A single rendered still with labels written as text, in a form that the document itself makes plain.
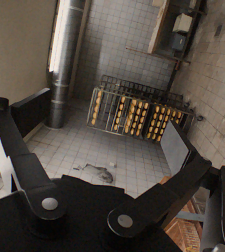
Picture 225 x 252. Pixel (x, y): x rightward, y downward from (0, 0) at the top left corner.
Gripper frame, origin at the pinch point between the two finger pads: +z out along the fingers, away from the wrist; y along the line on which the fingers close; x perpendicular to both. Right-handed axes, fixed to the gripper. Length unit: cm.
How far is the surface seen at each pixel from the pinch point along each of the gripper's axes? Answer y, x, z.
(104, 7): -72, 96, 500
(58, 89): -90, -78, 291
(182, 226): 79, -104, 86
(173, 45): 105, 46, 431
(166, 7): 63, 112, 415
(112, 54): -26, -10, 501
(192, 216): 83, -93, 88
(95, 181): 6, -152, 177
